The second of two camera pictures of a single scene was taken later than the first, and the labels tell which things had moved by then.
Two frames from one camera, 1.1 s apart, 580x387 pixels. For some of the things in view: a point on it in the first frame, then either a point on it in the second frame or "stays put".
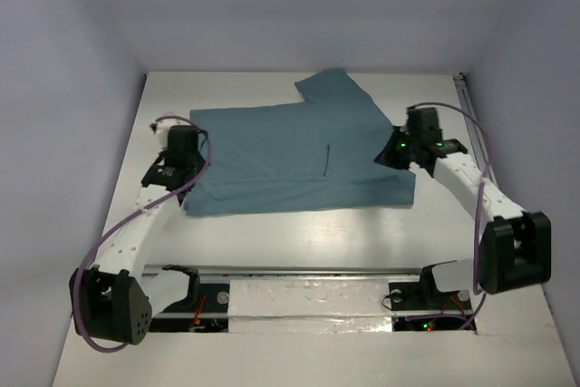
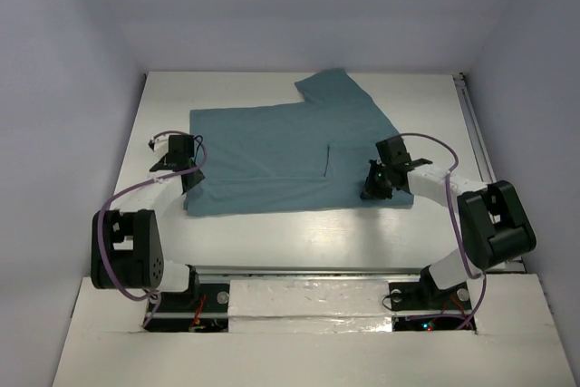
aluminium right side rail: [476, 130] stays put
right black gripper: [388, 156] → [371, 190]
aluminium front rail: [253, 272] stays put
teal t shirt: [317, 153] stays put
